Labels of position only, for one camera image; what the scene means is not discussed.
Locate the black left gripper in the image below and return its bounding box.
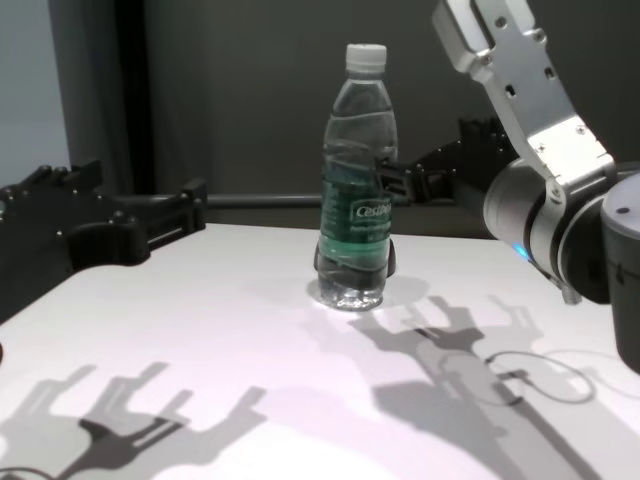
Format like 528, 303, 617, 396
0, 159, 209, 324

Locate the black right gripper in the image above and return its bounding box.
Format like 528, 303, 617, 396
375, 115, 524, 214

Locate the clear plastic water bottle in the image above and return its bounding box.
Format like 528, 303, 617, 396
314, 43, 400, 311

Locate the grey horizontal handrail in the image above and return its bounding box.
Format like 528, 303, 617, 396
204, 193, 326, 210

